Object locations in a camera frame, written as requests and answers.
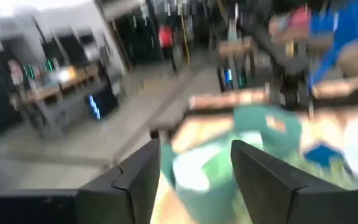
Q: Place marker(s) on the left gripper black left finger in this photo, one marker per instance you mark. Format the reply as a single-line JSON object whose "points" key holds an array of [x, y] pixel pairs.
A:
{"points": [[120, 196]]}

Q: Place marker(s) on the black pedestal leg table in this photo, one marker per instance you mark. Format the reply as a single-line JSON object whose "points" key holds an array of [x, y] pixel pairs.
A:
{"points": [[169, 59]]}

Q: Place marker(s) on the red container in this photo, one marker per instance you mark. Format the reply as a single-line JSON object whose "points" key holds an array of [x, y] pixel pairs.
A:
{"points": [[166, 36]]}

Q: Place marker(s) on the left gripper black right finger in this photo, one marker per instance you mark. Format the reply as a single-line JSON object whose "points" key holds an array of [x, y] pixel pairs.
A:
{"points": [[269, 199]]}

